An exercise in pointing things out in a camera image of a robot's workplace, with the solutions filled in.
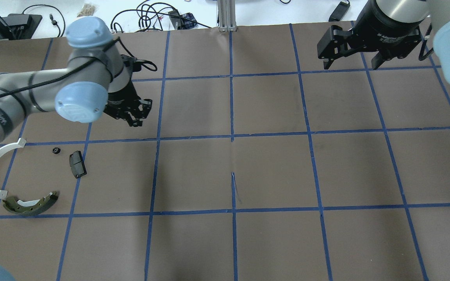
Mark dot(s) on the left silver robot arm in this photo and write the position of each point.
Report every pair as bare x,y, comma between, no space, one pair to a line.
97,80

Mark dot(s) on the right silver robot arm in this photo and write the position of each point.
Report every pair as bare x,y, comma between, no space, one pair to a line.
435,30

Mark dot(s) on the aluminium frame post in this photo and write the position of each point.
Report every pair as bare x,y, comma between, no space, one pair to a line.
226,15

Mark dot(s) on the black brake pad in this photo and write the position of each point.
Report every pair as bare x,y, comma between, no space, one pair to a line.
77,165

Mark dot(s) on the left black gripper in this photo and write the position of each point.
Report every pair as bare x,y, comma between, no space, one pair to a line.
120,100

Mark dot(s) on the green brake shoe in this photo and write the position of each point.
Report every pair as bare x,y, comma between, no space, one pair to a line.
30,208

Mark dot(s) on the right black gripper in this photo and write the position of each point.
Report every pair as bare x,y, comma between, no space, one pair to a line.
388,29

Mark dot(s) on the black power adapter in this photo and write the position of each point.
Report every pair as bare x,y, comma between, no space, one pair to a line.
340,11

